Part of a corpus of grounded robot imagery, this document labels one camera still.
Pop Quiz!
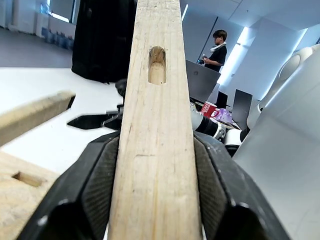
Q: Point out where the purple plastic bag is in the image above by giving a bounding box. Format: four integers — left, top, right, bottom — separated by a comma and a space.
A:
211, 107, 234, 124

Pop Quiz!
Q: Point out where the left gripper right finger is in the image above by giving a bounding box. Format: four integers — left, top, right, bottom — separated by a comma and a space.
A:
192, 131, 294, 240

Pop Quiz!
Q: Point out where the person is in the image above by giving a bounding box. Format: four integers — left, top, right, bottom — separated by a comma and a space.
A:
197, 29, 229, 109

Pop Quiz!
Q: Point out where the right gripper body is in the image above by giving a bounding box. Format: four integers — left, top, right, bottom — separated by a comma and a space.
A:
100, 104, 125, 131

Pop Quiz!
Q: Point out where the red paper cup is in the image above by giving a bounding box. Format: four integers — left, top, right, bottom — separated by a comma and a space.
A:
200, 100, 218, 118

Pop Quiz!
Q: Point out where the wooden bar with black cap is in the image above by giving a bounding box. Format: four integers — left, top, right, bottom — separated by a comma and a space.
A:
0, 90, 77, 147

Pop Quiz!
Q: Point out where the wooden bar with slot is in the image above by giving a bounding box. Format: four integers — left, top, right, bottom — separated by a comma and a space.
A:
106, 0, 204, 240

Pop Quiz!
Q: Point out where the grey laptop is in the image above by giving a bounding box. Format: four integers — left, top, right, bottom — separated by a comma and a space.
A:
185, 59, 222, 101
232, 88, 254, 125

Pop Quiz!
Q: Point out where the robot body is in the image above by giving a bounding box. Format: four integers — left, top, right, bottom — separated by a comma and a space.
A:
231, 44, 320, 240

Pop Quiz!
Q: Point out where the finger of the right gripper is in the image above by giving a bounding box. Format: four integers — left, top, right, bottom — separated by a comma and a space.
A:
66, 113, 109, 131

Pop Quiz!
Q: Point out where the black fabric cover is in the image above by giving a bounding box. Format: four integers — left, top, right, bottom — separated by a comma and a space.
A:
71, 0, 138, 84

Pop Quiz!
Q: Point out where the wooden seat board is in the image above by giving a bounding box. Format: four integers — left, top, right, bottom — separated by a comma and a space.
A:
0, 149, 61, 240

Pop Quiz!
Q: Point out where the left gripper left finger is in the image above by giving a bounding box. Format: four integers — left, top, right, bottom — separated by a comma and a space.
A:
17, 130, 120, 240

